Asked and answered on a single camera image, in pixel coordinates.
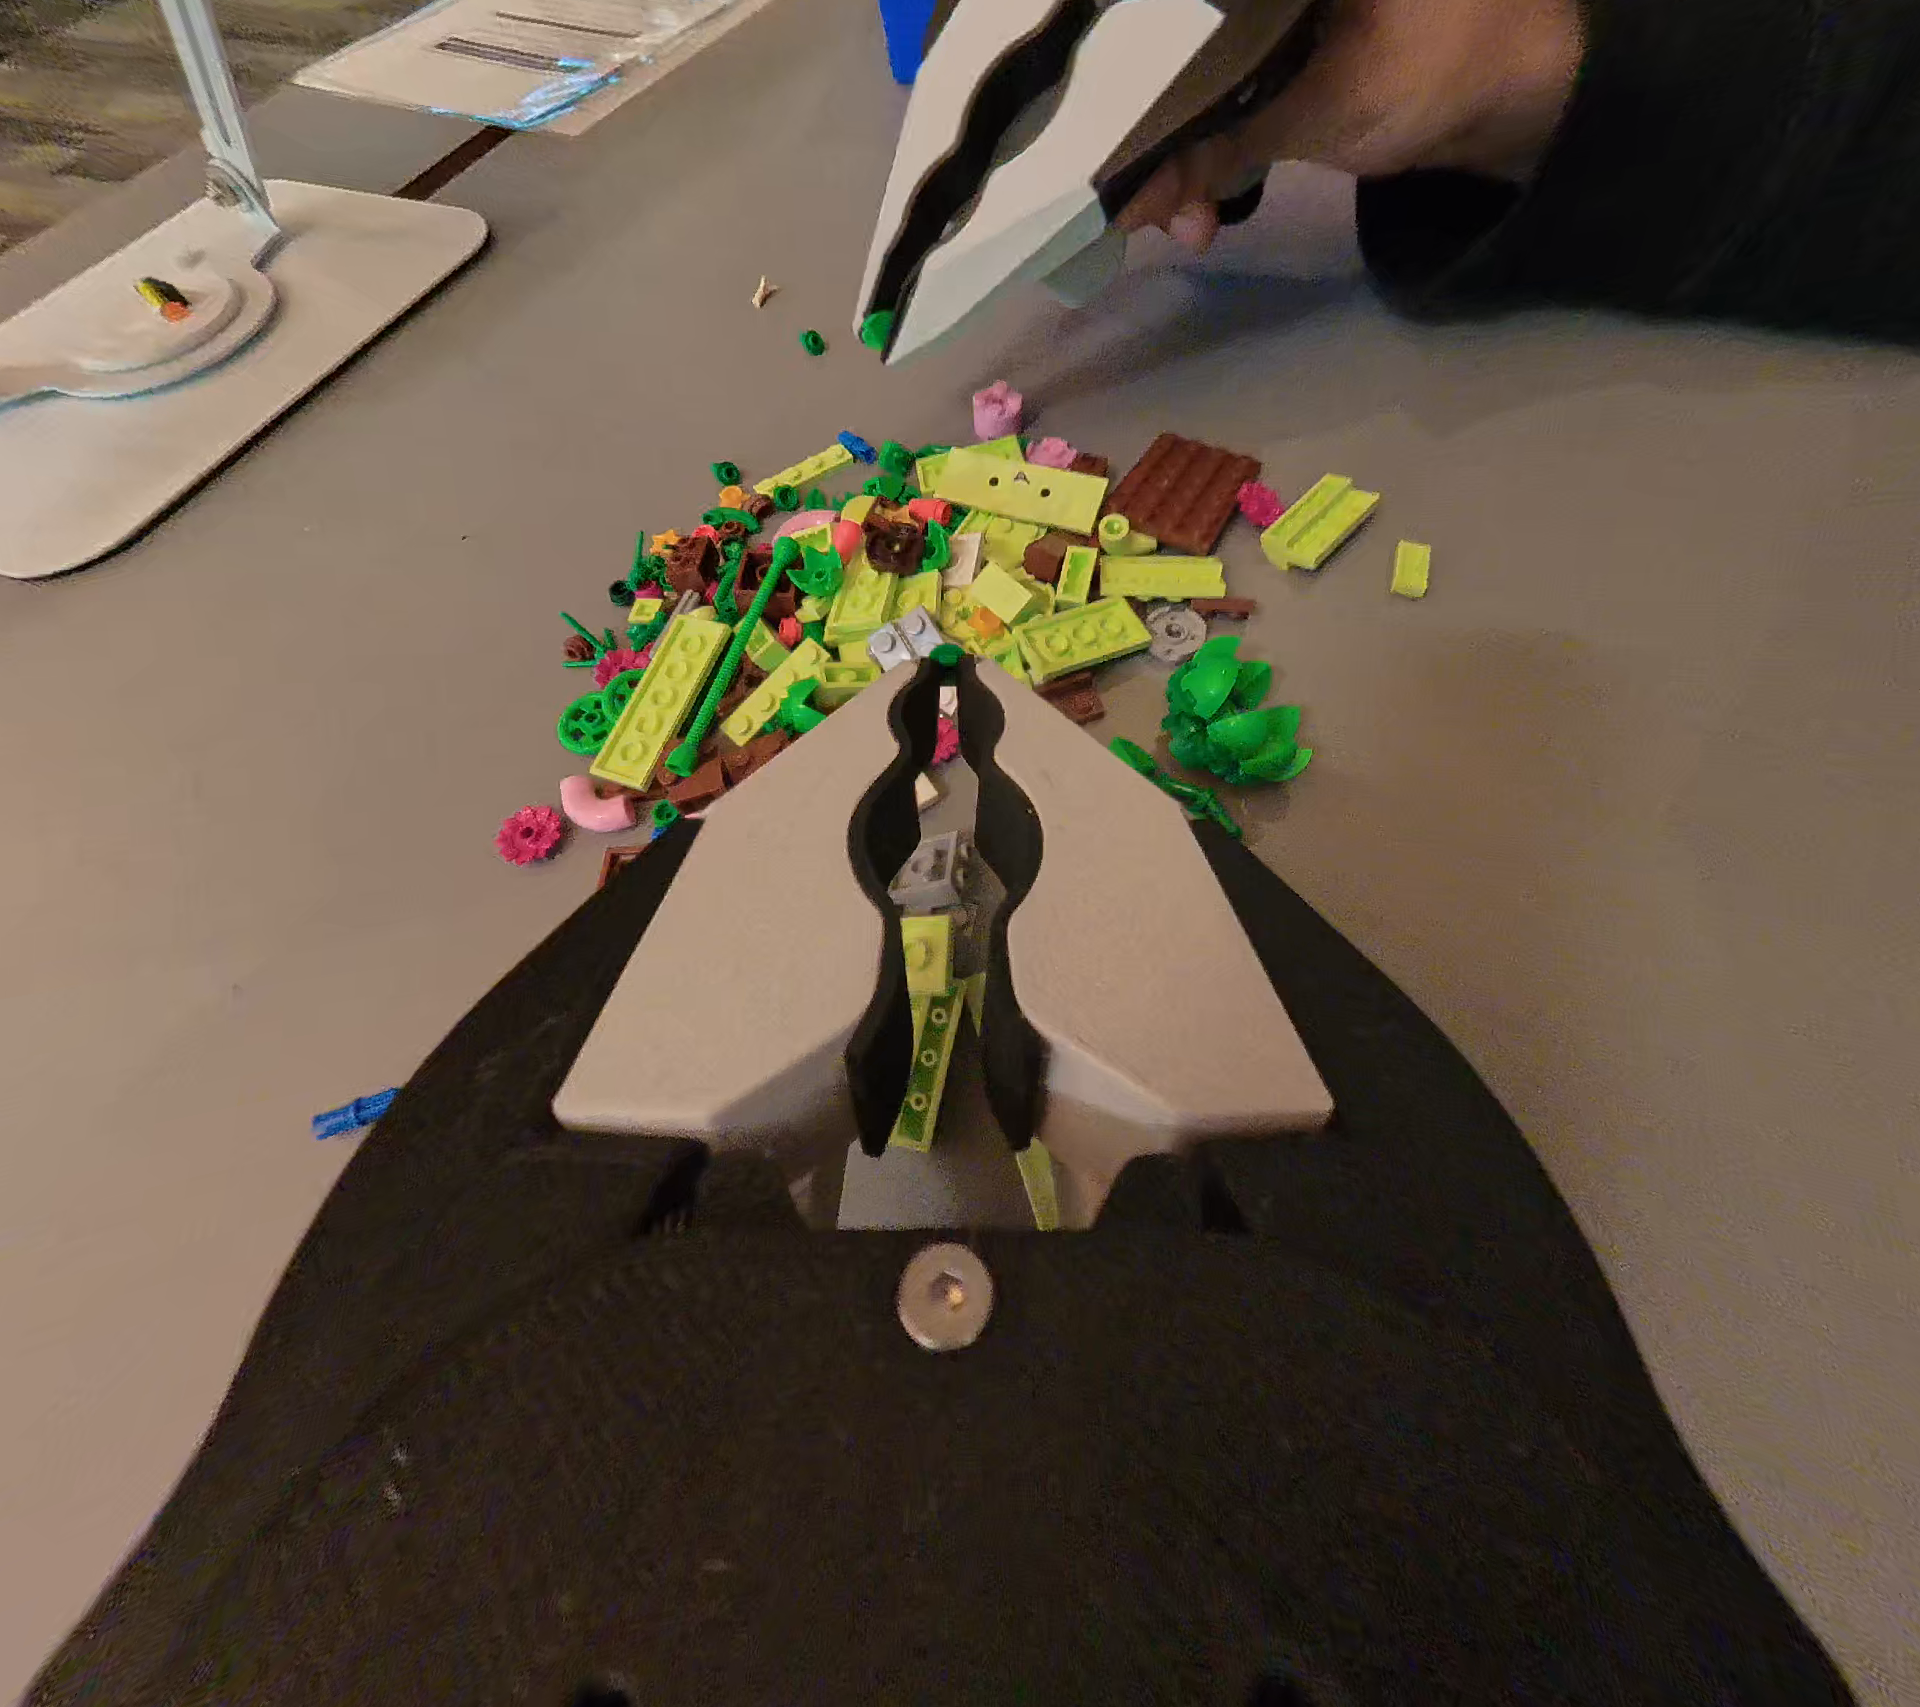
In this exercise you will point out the white desk lamp stand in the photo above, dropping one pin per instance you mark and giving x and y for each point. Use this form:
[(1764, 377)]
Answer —
[(300, 357)]

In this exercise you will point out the lime face print tile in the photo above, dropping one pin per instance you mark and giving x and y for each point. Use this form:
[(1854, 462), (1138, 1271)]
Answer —
[(1011, 489)]

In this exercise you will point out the lime ridged toy brick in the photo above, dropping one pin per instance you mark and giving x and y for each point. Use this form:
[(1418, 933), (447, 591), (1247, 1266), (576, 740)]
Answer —
[(1320, 523)]

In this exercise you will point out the person's right hand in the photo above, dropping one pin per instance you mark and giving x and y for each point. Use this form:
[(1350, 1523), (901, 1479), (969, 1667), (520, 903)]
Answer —
[(1440, 57)]

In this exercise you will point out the green toy wheel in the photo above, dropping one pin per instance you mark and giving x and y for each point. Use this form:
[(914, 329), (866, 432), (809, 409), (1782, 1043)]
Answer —
[(581, 727)]

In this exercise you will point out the green leaf cluster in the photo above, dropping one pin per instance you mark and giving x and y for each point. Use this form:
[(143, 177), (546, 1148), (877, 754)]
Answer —
[(1230, 718)]

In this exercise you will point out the pink arch toy piece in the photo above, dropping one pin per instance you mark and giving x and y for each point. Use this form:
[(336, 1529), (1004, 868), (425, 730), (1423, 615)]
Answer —
[(809, 524)]

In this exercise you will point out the laminated paper sheet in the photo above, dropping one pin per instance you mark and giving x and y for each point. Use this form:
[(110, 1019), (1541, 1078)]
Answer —
[(577, 11)]

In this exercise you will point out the pink curved toy tube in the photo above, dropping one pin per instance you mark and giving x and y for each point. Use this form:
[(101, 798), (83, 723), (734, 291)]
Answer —
[(592, 802)]

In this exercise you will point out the brown toy brick plate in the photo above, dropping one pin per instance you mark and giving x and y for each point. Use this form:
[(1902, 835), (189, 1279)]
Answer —
[(618, 865), (1184, 491)]

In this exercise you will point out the small orange green toy piece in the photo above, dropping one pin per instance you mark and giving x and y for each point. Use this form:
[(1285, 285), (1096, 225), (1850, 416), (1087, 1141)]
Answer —
[(162, 300)]

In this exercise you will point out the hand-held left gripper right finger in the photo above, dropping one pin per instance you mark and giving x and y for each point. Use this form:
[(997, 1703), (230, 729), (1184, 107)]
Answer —
[(1155, 971)]

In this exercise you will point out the long wide lime plate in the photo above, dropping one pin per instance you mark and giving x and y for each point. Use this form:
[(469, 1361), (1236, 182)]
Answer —
[(660, 703)]

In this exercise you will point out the red cone toy piece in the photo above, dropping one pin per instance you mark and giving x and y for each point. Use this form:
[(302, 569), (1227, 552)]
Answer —
[(851, 537)]

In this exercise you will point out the small lime toy plate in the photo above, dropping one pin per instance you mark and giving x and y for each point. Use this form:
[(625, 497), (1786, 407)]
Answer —
[(1410, 569)]

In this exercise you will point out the magenta flower toy piece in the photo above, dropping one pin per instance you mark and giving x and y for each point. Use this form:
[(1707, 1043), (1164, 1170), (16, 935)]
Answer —
[(1260, 504), (528, 833)]

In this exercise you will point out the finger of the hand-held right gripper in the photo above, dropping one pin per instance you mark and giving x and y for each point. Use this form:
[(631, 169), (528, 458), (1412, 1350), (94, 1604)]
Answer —
[(1094, 101), (975, 42)]

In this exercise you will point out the pink round toy stud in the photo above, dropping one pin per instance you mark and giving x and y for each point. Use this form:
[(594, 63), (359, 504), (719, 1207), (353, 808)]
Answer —
[(995, 407)]

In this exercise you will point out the pile of small toy bricks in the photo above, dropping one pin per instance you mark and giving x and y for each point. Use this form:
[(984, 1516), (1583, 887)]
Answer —
[(930, 596)]

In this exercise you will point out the green toy stem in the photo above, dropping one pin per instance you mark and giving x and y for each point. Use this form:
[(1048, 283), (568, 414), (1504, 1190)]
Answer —
[(736, 657)]

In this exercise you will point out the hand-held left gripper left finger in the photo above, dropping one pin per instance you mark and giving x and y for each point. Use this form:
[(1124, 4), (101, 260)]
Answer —
[(736, 971)]

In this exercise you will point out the narrow lime toy plate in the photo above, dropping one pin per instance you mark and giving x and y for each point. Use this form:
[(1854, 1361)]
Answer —
[(802, 469)]

